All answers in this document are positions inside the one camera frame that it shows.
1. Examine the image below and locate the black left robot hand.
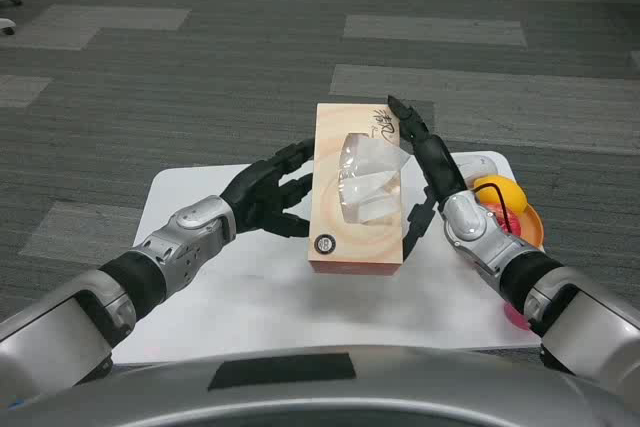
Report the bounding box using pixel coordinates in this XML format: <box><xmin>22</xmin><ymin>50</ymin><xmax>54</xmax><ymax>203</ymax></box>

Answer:
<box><xmin>219</xmin><ymin>138</ymin><xmax>317</xmax><ymax>241</ymax></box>

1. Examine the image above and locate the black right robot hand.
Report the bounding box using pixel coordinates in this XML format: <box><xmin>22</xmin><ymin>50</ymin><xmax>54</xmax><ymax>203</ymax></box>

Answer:
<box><xmin>387</xmin><ymin>94</ymin><xmax>466</xmax><ymax>261</ymax></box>

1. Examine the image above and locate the wood-print tissue box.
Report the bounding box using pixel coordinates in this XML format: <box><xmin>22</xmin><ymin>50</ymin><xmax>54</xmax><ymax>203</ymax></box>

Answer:
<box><xmin>306</xmin><ymin>101</ymin><xmax>414</xmax><ymax>278</ymax></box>

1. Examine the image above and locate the white computer mouse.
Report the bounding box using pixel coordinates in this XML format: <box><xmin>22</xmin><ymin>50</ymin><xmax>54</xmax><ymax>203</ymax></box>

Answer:
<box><xmin>456</xmin><ymin>153</ymin><xmax>502</xmax><ymax>189</ymax></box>

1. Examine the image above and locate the red apple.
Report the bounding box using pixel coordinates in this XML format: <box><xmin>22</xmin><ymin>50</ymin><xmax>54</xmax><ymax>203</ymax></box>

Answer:
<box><xmin>480</xmin><ymin>201</ymin><xmax>521</xmax><ymax>236</ymax></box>

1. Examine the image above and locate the yellow lemon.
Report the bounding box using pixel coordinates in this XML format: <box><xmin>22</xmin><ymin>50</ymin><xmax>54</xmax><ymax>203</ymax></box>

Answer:
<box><xmin>472</xmin><ymin>174</ymin><xmax>529</xmax><ymax>214</ymax></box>

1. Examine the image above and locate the orange plate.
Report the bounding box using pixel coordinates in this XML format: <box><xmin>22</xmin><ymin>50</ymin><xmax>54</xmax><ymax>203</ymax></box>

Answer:
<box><xmin>479</xmin><ymin>199</ymin><xmax>546</xmax><ymax>251</ymax></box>

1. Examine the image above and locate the pink round cup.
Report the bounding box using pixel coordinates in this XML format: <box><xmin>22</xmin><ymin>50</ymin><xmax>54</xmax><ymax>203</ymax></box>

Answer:
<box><xmin>503</xmin><ymin>303</ymin><xmax>534</xmax><ymax>332</ymax></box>

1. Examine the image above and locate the silver robot chest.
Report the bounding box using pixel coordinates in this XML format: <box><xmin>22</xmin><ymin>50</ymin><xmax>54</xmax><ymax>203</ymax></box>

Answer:
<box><xmin>0</xmin><ymin>344</ymin><xmax>640</xmax><ymax>427</ymax></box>

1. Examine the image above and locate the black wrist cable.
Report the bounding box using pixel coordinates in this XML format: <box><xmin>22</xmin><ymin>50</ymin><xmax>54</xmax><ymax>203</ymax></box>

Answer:
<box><xmin>473</xmin><ymin>181</ymin><xmax>517</xmax><ymax>236</ymax></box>

